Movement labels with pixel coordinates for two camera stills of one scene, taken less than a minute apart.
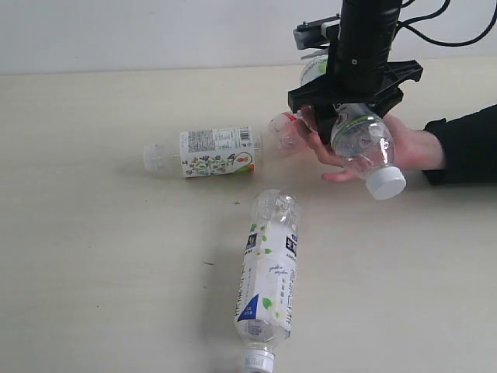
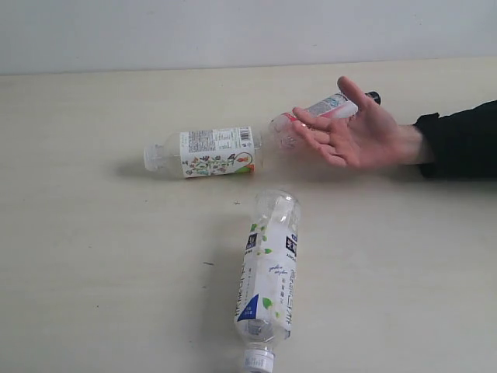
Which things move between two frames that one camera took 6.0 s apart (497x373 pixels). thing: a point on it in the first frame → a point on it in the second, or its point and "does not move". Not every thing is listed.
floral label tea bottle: x=206 y=152 does not move
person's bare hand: x=413 y=149 → x=366 y=139
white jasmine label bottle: x=266 y=285 does not move
